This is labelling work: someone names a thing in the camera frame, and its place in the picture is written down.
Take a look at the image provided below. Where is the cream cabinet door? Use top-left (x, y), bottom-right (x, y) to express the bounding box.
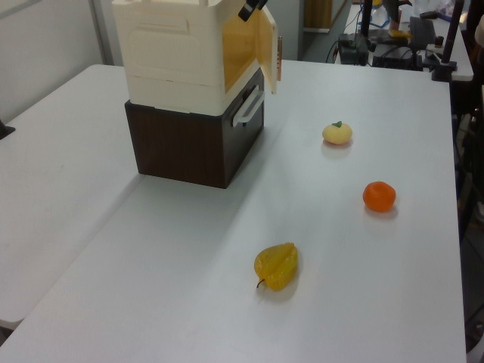
top-left (255, 6), bottom-right (279, 95)

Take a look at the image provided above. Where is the cream plastic cabinet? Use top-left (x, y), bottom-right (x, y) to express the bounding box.
top-left (111, 0), bottom-right (279, 113)

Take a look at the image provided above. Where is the wooden shelf unit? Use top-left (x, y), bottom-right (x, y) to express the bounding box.
top-left (302, 0), bottom-right (348, 33)

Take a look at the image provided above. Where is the black electronics box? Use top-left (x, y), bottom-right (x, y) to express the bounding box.
top-left (337, 33), bottom-right (371, 66)

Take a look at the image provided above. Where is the thin black stand pole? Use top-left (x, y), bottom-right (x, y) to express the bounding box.
top-left (356, 0), bottom-right (374, 39)

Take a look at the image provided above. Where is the dark brown wooden drawer box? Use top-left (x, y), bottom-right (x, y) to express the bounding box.
top-left (124, 67), bottom-right (265, 189)

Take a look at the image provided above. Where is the black flat device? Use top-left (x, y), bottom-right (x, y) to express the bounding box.
top-left (371, 45), bottom-right (424, 71)

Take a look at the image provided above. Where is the pale yellow toy fruit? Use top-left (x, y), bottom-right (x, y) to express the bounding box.
top-left (321, 120), bottom-right (354, 146)

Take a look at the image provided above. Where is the orange tangerine toy fruit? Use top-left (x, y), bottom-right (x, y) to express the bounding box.
top-left (362, 181), bottom-right (397, 213)

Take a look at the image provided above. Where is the yellow starfruit toy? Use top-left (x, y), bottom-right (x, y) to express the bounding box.
top-left (253, 242), bottom-right (299, 292)

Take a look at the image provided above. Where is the black clamp foot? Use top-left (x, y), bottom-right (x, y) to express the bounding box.
top-left (0, 119), bottom-right (17, 141)

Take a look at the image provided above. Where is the white drawer handle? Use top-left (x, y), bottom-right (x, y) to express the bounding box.
top-left (231, 88), bottom-right (265, 127)

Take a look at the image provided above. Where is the black camera pole with clamp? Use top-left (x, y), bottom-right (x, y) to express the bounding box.
top-left (432, 0), bottom-right (465, 82)

